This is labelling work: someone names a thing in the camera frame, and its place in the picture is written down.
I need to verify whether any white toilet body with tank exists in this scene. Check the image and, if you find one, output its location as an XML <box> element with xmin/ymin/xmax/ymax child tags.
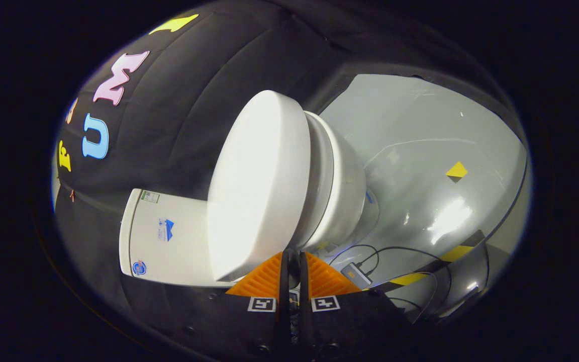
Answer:
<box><xmin>119</xmin><ymin>113</ymin><xmax>380</xmax><ymax>289</ymax></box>

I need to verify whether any yellow black striped floor tape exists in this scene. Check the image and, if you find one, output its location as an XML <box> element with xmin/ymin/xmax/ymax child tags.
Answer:
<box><xmin>362</xmin><ymin>230</ymin><xmax>487</xmax><ymax>292</ymax></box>

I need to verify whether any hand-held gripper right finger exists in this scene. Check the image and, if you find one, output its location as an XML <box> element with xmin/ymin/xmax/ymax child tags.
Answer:
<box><xmin>298</xmin><ymin>251</ymin><xmax>414</xmax><ymax>362</ymax></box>

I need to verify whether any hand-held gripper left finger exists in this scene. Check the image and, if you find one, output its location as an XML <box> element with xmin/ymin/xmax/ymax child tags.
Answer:
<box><xmin>168</xmin><ymin>251</ymin><xmax>292</xmax><ymax>362</ymax></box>

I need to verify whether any black cable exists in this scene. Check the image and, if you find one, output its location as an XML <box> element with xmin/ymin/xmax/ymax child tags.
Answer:
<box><xmin>329</xmin><ymin>244</ymin><xmax>453</xmax><ymax>322</ymax></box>

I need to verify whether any white toilet lid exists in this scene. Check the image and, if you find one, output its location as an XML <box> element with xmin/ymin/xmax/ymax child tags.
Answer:
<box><xmin>207</xmin><ymin>90</ymin><xmax>313</xmax><ymax>282</ymax></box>

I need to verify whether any black backdrop cloth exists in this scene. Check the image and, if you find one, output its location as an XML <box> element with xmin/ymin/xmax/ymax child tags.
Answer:
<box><xmin>51</xmin><ymin>0</ymin><xmax>526</xmax><ymax>327</ymax></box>

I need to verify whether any yellow black floor sticker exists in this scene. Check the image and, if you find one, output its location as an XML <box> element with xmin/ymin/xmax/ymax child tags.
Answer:
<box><xmin>445</xmin><ymin>161</ymin><xmax>469</xmax><ymax>184</ymax></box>

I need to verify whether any grey power bank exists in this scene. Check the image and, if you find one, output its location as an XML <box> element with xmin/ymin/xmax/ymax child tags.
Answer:
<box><xmin>340</xmin><ymin>262</ymin><xmax>373</xmax><ymax>290</ymax></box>

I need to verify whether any white toilet seat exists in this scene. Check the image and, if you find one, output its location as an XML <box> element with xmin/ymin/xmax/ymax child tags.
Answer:
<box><xmin>295</xmin><ymin>112</ymin><xmax>336</xmax><ymax>252</ymax></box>

